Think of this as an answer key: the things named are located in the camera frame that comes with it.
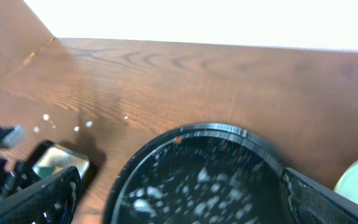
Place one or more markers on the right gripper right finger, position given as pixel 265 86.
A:
pixel 307 201

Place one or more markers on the brown cardboard box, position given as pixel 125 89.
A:
pixel 21 34

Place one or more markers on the round black tray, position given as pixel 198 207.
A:
pixel 201 173

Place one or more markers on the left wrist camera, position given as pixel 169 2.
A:
pixel 13 137

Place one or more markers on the rectangular soapy metal tray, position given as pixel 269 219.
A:
pixel 49 153

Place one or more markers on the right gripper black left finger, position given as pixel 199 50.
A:
pixel 51 200

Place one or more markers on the green yellow sponge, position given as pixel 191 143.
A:
pixel 45 172

